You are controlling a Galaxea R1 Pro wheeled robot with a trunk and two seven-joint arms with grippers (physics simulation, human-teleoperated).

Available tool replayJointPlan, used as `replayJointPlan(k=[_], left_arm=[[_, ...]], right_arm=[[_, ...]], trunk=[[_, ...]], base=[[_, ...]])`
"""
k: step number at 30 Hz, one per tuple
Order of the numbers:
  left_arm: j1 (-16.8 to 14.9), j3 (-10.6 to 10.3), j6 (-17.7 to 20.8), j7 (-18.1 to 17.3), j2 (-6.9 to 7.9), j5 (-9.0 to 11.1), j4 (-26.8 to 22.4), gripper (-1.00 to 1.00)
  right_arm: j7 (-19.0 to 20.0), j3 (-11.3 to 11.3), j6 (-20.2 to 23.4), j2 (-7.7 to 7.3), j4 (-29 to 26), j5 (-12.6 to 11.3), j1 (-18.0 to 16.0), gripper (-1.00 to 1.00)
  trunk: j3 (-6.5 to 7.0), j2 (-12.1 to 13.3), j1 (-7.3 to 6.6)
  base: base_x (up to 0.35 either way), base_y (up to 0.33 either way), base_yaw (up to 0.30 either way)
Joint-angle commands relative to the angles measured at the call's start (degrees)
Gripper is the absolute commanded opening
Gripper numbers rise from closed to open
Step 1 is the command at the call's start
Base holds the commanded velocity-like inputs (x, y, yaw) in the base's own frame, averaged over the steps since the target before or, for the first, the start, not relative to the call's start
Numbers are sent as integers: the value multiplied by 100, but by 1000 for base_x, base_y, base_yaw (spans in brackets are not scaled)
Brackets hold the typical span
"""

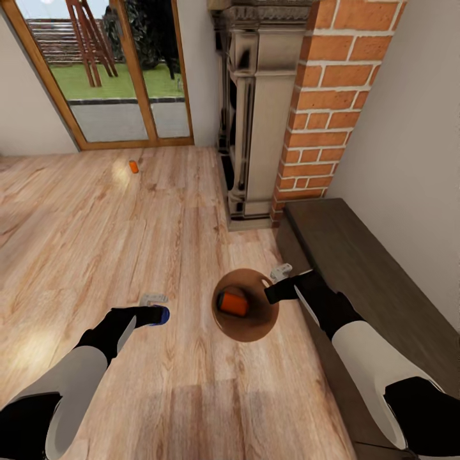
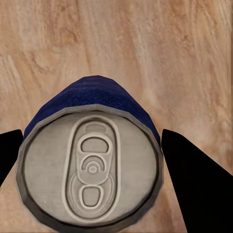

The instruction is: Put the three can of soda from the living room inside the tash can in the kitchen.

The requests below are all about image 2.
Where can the can of soda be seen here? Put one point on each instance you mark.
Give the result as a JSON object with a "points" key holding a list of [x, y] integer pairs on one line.
{"points": [[90, 161]]}

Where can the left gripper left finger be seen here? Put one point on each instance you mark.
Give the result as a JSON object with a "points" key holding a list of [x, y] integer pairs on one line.
{"points": [[9, 147]]}

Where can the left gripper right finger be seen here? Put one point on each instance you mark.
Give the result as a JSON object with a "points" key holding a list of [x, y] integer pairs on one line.
{"points": [[203, 188]]}

